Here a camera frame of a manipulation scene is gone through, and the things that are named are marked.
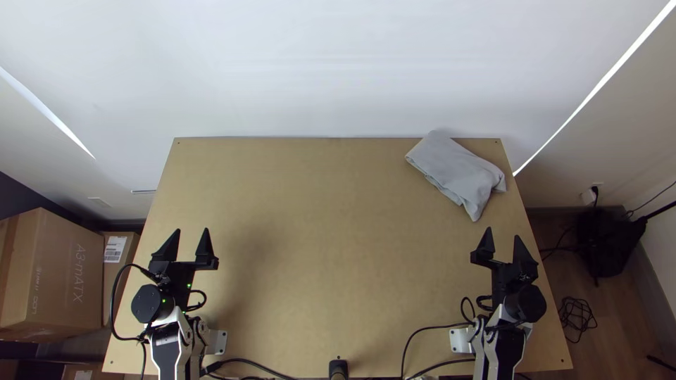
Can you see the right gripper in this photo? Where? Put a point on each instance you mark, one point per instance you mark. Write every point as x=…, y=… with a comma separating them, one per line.
x=507, y=280

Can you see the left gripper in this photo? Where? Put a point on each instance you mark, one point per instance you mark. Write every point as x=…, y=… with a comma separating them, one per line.
x=177, y=280

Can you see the light grey t-shirt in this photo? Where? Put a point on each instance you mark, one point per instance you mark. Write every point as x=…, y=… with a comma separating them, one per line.
x=457, y=171

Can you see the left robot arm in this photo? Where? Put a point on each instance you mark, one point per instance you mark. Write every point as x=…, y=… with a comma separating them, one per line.
x=169, y=338

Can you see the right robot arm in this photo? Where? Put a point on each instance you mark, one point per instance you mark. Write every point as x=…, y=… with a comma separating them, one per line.
x=507, y=338

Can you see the small cardboard box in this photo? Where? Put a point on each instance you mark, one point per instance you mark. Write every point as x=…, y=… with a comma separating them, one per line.
x=119, y=264

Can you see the black bag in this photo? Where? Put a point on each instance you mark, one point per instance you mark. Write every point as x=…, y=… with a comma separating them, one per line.
x=607, y=243

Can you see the large cardboard box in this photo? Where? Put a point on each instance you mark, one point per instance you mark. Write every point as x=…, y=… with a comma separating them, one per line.
x=42, y=274

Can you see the white wall plug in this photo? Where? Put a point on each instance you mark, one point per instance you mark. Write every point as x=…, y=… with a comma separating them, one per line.
x=589, y=195

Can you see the black camera pole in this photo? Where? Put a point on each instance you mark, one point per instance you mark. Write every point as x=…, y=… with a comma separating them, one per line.
x=338, y=370

